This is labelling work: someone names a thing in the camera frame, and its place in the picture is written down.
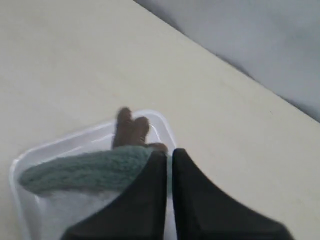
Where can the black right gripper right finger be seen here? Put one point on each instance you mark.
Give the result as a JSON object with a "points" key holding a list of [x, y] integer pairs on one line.
{"points": [[203, 211]]}

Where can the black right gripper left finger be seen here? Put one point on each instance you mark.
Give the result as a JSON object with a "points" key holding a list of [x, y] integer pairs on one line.
{"points": [[136, 214]]}

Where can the white plush snowman toy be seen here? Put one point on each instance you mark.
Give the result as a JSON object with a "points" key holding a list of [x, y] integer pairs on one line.
{"points": [[132, 132]]}

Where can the white rectangular tray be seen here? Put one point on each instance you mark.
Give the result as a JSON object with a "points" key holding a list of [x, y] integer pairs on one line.
{"points": [[47, 217]]}

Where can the white backdrop curtain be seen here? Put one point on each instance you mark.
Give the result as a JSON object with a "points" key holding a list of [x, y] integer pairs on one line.
{"points": [[275, 42]]}

